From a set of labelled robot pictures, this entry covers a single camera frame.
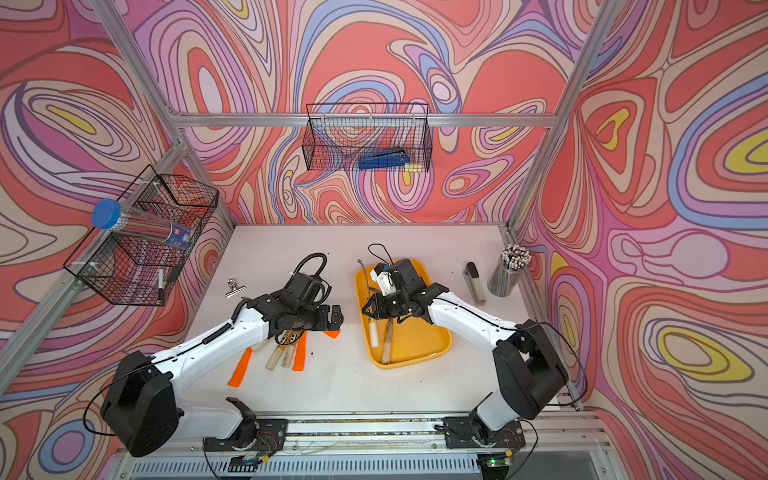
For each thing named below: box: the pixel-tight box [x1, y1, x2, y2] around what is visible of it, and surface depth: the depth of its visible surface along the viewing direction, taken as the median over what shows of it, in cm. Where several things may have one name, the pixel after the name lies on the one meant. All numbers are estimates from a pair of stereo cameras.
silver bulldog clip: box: [225, 278, 247, 299], surface depth 103 cm
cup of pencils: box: [487, 243, 532, 297], surface depth 90 cm
